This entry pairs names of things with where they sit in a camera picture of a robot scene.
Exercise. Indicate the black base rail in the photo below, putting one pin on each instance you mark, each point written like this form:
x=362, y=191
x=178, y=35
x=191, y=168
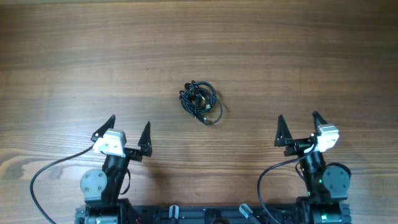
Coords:
x=217, y=214

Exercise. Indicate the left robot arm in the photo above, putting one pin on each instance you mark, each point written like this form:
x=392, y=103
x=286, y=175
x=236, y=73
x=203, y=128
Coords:
x=102, y=187

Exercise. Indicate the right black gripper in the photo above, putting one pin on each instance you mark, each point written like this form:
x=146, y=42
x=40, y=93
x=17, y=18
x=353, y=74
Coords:
x=298, y=145

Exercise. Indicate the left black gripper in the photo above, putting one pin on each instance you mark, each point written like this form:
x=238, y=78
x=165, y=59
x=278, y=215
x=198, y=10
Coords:
x=131, y=152

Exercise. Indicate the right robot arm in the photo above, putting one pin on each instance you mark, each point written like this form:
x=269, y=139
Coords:
x=327, y=184

